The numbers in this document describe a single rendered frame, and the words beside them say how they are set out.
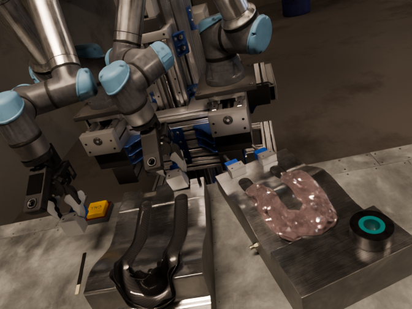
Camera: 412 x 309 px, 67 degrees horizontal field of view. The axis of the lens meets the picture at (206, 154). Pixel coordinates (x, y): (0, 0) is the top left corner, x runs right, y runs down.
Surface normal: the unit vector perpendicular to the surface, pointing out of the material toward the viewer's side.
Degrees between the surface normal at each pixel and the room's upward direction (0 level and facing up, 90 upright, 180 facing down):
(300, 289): 0
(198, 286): 84
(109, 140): 90
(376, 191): 0
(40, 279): 0
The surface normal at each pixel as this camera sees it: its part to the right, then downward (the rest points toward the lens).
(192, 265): -0.22, -0.74
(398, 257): 0.32, 0.47
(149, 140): -0.23, -0.30
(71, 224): 0.03, 0.55
